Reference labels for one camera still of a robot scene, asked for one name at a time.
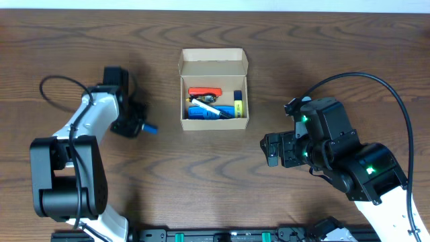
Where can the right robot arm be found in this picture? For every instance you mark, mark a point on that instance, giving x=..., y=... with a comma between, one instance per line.
x=368, y=174

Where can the blue whiteboard marker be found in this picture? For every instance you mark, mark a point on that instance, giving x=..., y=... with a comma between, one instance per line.
x=149, y=128

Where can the black teardrop-shaped tool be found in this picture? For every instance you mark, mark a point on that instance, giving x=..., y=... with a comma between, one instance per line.
x=207, y=99

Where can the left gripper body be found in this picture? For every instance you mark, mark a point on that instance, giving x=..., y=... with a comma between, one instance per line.
x=131, y=122

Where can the yellow highlighter with dark cap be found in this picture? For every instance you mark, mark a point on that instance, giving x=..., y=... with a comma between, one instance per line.
x=238, y=104

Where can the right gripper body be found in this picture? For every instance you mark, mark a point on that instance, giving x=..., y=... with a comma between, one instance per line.
x=280, y=148

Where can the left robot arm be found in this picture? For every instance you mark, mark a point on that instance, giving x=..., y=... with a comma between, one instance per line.
x=68, y=178

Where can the black mounting rail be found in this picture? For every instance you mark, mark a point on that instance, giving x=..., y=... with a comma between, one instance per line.
x=328, y=229

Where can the cardboard box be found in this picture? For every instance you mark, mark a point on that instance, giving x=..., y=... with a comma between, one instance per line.
x=224, y=68

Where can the black whiteboard marker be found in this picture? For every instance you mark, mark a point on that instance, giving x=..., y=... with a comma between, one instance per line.
x=209, y=108

